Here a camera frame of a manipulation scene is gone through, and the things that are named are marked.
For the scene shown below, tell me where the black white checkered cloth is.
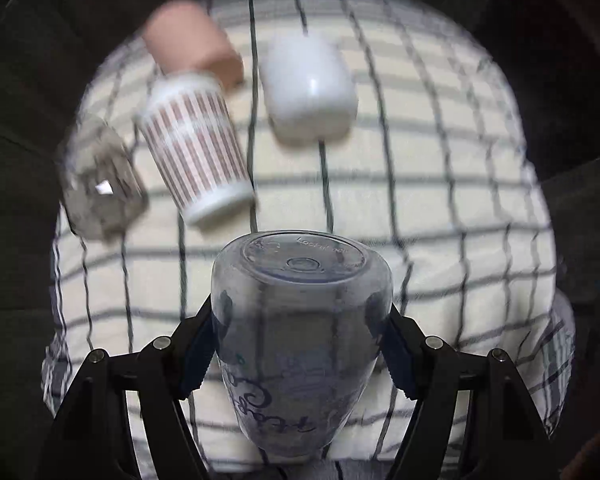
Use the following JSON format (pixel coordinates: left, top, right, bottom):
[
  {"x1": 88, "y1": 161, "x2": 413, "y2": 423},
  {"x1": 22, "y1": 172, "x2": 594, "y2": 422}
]
[{"x1": 42, "y1": 0, "x2": 574, "y2": 479}]

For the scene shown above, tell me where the pink plastic cup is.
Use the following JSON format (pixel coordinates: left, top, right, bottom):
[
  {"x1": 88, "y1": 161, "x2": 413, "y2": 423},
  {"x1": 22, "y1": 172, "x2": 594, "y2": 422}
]
[{"x1": 140, "y1": 0, "x2": 244, "y2": 91}]

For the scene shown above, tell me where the white ceramic cup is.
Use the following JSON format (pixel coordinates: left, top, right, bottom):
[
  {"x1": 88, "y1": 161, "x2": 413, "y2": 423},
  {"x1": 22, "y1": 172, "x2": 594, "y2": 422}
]
[{"x1": 259, "y1": 32, "x2": 358, "y2": 145}]

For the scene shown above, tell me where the square clear glass cup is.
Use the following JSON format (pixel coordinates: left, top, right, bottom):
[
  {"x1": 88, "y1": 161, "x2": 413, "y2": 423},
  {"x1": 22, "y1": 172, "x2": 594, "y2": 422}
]
[{"x1": 58, "y1": 114, "x2": 148, "y2": 242}]

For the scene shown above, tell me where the white red-patterned paper cup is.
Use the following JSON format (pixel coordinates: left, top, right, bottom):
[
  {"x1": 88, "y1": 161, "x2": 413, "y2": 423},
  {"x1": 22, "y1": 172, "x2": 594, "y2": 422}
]
[{"x1": 135, "y1": 72, "x2": 254, "y2": 226}]

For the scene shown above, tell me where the clear plastic printed cup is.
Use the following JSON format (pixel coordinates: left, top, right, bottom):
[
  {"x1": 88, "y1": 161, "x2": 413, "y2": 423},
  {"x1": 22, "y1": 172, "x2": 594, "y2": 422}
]
[{"x1": 211, "y1": 231, "x2": 393, "y2": 457}]

